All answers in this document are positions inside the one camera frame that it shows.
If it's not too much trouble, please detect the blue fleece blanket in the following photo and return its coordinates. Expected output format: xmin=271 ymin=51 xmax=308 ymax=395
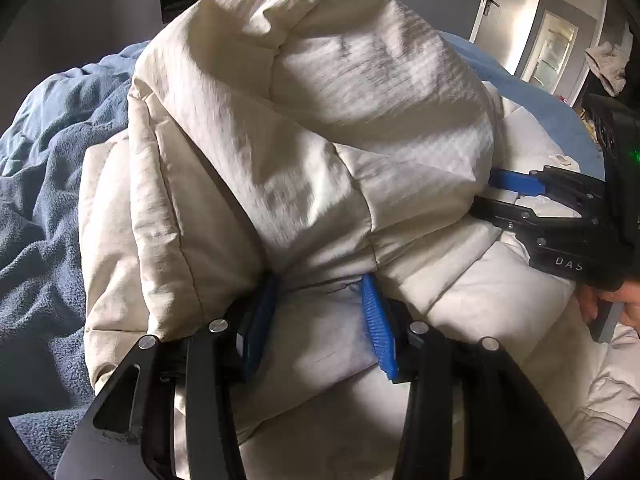
xmin=1 ymin=32 xmax=604 ymax=474

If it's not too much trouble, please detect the white bedroom door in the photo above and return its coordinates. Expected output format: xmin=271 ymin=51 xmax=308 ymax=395
xmin=470 ymin=0 xmax=539 ymax=75

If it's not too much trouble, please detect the cream puffer hooded jacket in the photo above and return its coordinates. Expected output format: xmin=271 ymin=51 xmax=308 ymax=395
xmin=79 ymin=0 xmax=639 ymax=479

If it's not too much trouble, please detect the person right hand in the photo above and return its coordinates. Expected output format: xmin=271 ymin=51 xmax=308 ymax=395
xmin=574 ymin=280 xmax=640 ymax=333

